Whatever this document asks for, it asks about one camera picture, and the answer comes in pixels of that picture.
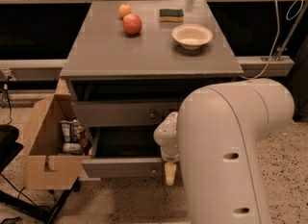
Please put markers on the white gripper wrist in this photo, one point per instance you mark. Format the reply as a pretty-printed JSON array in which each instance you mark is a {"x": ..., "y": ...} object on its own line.
[{"x": 168, "y": 155}]

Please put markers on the grey drawer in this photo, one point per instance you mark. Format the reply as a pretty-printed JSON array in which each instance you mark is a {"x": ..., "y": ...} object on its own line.
[
  {"x": 122, "y": 113},
  {"x": 124, "y": 151}
]

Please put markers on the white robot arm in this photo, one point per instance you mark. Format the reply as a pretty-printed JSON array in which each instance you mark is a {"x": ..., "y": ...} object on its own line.
[{"x": 213, "y": 136}]

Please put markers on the grey top drawer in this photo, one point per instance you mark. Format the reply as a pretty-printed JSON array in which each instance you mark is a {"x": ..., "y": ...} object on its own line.
[{"x": 122, "y": 113}]

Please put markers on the grey drawer cabinet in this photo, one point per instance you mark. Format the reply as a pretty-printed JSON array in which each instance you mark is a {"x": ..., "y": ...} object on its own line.
[{"x": 103, "y": 45}]

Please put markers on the snack packets in box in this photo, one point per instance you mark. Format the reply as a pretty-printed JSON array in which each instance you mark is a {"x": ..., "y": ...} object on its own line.
[{"x": 75, "y": 137}]

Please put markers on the brown cardboard box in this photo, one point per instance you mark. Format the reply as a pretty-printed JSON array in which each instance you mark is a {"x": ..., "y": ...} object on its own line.
[{"x": 43, "y": 140}]

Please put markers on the white paper bowl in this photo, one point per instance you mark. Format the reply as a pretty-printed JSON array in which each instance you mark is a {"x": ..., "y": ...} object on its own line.
[{"x": 192, "y": 36}]

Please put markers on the red apple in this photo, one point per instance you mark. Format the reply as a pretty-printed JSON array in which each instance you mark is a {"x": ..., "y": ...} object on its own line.
[{"x": 131, "y": 24}]

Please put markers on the green yellow sponge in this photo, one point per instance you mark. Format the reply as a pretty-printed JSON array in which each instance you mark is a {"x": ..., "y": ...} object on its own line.
[{"x": 171, "y": 15}]

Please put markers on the small orange fruit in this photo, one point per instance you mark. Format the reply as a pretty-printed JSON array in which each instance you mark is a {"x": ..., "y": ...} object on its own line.
[{"x": 124, "y": 9}]

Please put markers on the metal railing frame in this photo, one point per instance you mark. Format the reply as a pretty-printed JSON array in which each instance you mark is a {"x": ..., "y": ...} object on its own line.
[{"x": 32, "y": 64}]

